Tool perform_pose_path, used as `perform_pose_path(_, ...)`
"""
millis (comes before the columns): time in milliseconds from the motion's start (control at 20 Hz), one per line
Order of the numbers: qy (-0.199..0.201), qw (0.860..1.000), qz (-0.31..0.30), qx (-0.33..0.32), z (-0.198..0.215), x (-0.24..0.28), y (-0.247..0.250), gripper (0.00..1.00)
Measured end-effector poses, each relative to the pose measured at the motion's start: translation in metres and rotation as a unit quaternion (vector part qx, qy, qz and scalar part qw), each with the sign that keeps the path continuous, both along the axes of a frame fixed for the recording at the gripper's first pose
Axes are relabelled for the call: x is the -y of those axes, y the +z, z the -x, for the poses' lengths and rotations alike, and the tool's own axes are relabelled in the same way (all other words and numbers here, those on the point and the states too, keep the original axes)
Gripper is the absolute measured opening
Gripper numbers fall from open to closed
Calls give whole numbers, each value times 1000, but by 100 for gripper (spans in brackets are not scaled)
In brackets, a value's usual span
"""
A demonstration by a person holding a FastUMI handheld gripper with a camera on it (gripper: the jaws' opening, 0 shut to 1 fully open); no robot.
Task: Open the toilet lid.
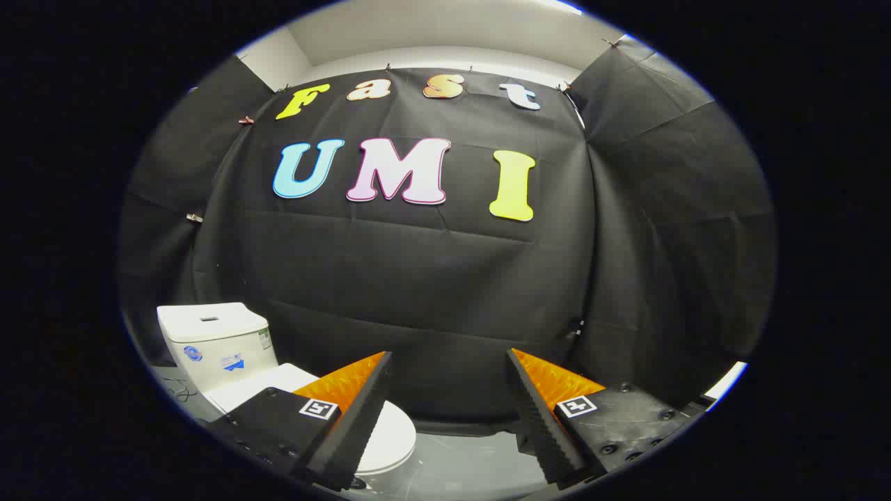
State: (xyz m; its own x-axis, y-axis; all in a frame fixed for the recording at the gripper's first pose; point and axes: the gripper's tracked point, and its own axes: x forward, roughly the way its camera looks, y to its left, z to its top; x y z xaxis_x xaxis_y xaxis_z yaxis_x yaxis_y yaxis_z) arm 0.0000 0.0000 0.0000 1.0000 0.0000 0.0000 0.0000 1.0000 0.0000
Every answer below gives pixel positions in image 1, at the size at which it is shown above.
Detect white toilet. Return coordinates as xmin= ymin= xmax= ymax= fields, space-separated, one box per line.
xmin=157 ymin=302 xmax=417 ymax=491

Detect white toilet lid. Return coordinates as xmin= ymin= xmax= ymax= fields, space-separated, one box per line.
xmin=205 ymin=363 xmax=417 ymax=475

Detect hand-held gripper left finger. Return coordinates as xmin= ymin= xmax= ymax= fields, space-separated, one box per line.
xmin=209 ymin=351 xmax=393 ymax=491

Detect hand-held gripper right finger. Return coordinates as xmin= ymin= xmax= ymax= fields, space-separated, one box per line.
xmin=506 ymin=348 xmax=700 ymax=488

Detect black backdrop cloth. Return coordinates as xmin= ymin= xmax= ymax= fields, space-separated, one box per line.
xmin=118 ymin=35 xmax=777 ymax=425

